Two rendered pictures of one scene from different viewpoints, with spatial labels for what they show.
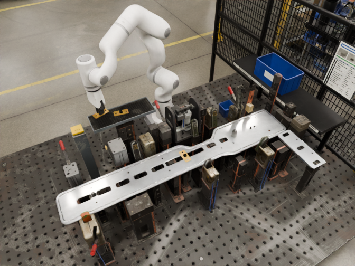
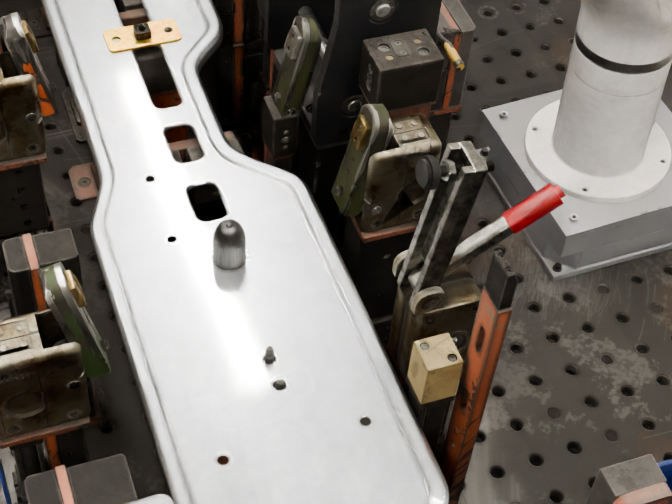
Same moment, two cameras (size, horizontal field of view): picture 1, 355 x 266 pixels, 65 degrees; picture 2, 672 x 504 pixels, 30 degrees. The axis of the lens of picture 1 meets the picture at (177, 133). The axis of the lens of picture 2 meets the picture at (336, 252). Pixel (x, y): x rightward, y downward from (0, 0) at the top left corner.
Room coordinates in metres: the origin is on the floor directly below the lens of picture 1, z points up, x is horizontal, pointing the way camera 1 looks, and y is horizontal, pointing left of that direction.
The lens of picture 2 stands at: (1.28, -1.12, 1.93)
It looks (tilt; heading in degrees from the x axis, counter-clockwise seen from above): 49 degrees down; 93
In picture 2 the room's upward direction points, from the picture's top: 6 degrees clockwise
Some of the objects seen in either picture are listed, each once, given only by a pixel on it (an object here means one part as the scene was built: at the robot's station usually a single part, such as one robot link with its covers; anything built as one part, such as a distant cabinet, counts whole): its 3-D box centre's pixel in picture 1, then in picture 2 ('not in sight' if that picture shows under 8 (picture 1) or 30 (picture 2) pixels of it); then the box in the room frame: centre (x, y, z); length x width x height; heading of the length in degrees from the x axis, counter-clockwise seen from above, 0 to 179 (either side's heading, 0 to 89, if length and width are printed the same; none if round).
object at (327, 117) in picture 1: (282, 88); not in sight; (1.58, -0.75, 1.01); 0.90 x 0.22 x 0.03; 27
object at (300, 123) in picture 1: (293, 139); not in sight; (1.21, -0.76, 0.88); 0.08 x 0.08 x 0.36; 27
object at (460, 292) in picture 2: (232, 125); (420, 391); (1.35, -0.38, 0.88); 0.07 x 0.06 x 0.35; 27
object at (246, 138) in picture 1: (182, 159); (131, 29); (0.97, -0.03, 1.00); 1.38 x 0.22 x 0.02; 117
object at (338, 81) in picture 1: (346, 70); not in sight; (1.36, -0.99, 1.30); 0.23 x 0.02 x 0.31; 27
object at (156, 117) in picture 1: (163, 106); (610, 98); (1.54, 0.10, 0.88); 0.19 x 0.19 x 0.18
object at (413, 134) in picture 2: (208, 131); (384, 254); (1.29, -0.21, 0.88); 0.11 x 0.09 x 0.37; 27
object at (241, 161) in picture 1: (237, 174); (54, 341); (0.96, -0.36, 0.84); 0.11 x 0.08 x 0.29; 27
